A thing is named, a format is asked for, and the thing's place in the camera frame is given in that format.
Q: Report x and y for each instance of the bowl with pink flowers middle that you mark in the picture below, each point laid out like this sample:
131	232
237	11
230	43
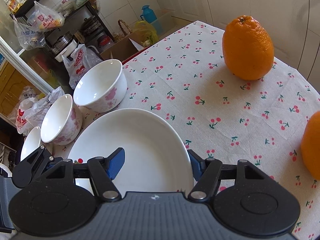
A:
62	122

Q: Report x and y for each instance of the plain white bowl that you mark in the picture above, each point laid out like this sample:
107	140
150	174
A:
31	143

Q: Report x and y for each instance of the orange with green leaves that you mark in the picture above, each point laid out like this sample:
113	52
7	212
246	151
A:
310	146

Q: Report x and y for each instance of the bowl with pink flowers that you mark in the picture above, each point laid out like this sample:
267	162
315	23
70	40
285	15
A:
62	122
102	88

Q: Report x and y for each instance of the teal thermos jug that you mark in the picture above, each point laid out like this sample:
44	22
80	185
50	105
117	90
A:
148	14

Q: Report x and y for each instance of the bowl with pink flowers far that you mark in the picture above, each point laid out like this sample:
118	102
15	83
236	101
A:
102	88

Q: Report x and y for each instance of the black storage shelf rack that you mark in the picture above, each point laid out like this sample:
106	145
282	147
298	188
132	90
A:
45	26

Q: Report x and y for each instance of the white plastic bag red print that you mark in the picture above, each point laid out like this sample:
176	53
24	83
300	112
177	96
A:
83	59

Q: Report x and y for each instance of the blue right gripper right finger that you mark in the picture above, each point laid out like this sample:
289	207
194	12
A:
198	165

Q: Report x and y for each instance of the cardboard box on floor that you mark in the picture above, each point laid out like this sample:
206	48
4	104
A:
125	49

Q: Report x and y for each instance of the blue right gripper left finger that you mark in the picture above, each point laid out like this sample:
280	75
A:
115	162

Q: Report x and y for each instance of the cherry print tablecloth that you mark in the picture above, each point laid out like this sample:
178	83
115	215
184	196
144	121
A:
184	80

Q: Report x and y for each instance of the white plate with pink flower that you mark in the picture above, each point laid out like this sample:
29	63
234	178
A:
156	159

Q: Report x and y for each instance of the orange without leaves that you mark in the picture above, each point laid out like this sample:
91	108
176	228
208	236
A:
247	48

